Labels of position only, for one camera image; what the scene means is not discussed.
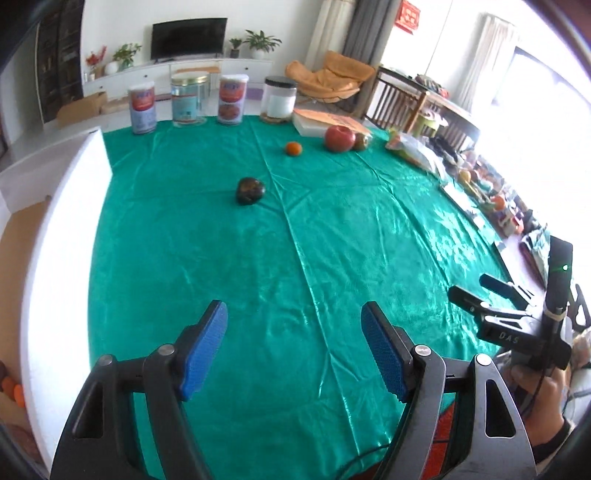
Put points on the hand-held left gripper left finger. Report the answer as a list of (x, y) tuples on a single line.
[(203, 350)]

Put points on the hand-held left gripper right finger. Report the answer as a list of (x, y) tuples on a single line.
[(385, 350)]

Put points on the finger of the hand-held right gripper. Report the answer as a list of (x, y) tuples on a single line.
[(501, 286), (471, 302)]

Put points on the white foam box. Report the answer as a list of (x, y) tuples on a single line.
[(60, 254)]

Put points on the dark wrinkled passion fruit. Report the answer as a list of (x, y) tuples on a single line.
[(2, 369)]

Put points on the large reddish sweet potato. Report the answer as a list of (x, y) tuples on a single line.
[(14, 438)]

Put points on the person's right forearm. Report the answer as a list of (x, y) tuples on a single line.
[(551, 441)]

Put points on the person's right hand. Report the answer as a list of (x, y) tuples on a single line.
[(545, 401)]

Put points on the teal patterned cloth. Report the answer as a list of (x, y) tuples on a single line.
[(535, 258)]

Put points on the pile of colourful toys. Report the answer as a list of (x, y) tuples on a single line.
[(498, 198)]

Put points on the green tablecloth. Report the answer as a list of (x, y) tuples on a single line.
[(300, 277)]

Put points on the white plastic bag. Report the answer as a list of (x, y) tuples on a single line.
[(415, 152)]

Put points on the dark round fruit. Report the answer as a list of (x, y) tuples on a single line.
[(250, 190)]

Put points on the green plastic stool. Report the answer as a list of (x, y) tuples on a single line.
[(429, 124)]

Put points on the kiwi behind apple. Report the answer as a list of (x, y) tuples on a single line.
[(362, 141)]

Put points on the red apple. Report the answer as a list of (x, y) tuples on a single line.
[(340, 138)]

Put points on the small orange mandarin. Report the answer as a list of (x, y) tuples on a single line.
[(293, 148)]

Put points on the white sheer curtain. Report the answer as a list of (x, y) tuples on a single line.
[(485, 60)]

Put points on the white plastic tray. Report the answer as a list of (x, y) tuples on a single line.
[(323, 122)]

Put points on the red label can left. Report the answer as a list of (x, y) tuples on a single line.
[(143, 108)]

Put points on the clear jar with gold lid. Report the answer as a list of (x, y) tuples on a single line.
[(188, 99)]

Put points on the red and blue tin can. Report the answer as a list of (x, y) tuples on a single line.
[(232, 99)]

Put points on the white jar with black lid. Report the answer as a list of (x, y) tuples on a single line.
[(279, 99)]

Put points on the orange lounge chair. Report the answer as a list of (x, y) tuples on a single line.
[(328, 76)]

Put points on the cardboard box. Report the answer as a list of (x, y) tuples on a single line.
[(81, 108)]

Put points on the white television cabinet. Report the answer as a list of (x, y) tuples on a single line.
[(157, 74)]

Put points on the grey curtain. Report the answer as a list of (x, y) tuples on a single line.
[(369, 32)]

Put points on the white round vase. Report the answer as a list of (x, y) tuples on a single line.
[(111, 68)]

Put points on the cream curtain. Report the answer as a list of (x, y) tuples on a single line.
[(330, 32)]

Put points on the leafy potted plant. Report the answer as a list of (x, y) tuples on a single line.
[(125, 54)]

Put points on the small potted green plant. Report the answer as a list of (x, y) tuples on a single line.
[(235, 46)]

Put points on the red flower arrangement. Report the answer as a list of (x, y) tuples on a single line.
[(94, 62)]

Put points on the black television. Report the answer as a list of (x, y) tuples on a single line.
[(189, 39)]

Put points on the large potted green plant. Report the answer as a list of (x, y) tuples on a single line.
[(261, 41)]

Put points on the dark glass cabinet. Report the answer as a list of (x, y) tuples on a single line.
[(57, 60)]

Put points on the red wall decoration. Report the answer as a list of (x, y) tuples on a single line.
[(408, 14)]

